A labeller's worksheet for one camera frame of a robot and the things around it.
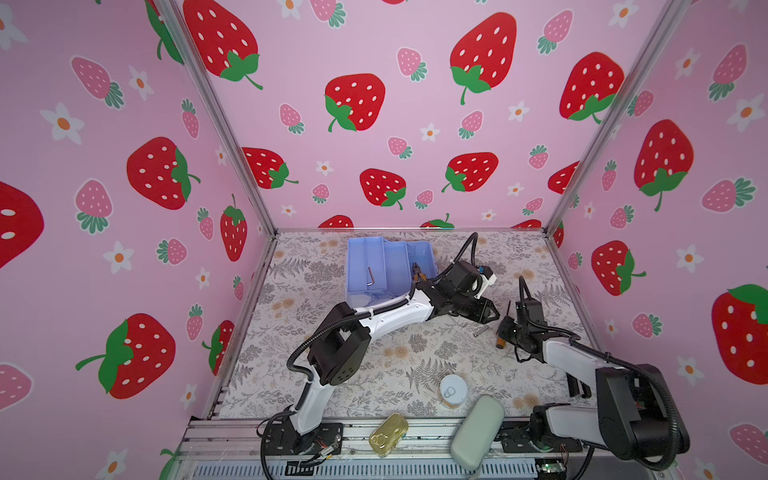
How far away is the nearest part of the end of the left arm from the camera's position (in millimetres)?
658

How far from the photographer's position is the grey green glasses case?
711 mm

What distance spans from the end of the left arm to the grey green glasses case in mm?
236
